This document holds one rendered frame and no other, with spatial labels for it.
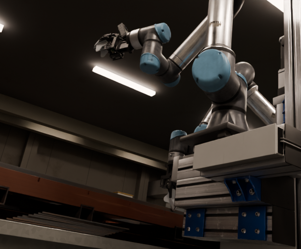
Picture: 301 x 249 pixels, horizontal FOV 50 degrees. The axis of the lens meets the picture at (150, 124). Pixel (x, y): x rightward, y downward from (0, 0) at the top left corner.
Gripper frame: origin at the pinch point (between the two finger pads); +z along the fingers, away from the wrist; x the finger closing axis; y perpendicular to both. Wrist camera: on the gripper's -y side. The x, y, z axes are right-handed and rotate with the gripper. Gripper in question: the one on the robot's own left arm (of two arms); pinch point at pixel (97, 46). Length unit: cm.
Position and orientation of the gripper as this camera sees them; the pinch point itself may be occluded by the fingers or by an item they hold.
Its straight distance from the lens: 148.2
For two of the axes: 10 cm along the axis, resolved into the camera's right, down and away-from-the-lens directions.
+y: -2.0, 8.6, -4.7
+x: 4.8, 5.0, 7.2
